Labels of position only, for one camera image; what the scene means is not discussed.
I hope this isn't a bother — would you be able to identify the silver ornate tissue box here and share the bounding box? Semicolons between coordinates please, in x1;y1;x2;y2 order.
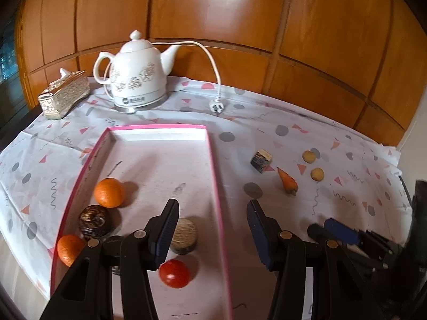
38;68;91;120

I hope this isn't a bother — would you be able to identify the pink shallow tray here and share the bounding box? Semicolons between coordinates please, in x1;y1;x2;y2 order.
50;124;233;320

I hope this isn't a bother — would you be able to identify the small carrot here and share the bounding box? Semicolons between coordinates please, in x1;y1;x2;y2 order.
277;167;298;196

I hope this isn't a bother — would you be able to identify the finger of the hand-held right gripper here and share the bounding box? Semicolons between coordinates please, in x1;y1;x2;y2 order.
307;223;388;271
323;218;402;258

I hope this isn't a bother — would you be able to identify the white power cord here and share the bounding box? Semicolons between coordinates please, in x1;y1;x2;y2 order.
152;41;225;115

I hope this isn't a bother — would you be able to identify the wooden panelled wardrobe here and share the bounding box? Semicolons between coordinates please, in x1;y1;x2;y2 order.
15;0;427;147

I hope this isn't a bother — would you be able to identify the red tomato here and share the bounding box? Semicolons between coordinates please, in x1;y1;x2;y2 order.
159;259;190;289

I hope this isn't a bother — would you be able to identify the white ceramic electric kettle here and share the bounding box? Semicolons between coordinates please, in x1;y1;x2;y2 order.
93;31;182;104

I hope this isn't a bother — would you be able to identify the dark chocolate donut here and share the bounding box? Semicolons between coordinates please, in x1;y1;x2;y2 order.
78;205;109;239

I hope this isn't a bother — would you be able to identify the orange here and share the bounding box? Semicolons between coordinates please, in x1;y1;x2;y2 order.
94;178;125;208
57;235;86;267

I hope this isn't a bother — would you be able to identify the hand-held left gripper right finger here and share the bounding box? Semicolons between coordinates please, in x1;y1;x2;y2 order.
247;199;386;320

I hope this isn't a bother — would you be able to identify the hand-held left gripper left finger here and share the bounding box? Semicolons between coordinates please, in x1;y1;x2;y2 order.
40;199;180;320

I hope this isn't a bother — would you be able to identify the white patterned tablecloth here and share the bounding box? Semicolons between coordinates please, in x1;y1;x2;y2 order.
0;75;412;320

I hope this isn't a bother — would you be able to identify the silver kettle base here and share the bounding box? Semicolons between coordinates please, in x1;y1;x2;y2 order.
113;93;169;113

